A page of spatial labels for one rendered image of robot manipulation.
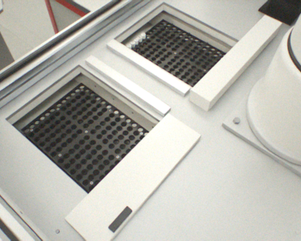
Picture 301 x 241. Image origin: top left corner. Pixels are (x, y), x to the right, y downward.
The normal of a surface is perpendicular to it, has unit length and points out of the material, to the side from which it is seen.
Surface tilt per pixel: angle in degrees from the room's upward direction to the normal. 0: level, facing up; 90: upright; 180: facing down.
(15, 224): 0
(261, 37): 0
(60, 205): 0
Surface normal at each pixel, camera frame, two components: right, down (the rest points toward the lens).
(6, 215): 0.02, -0.56
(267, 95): -0.99, 0.11
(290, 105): -0.83, 0.46
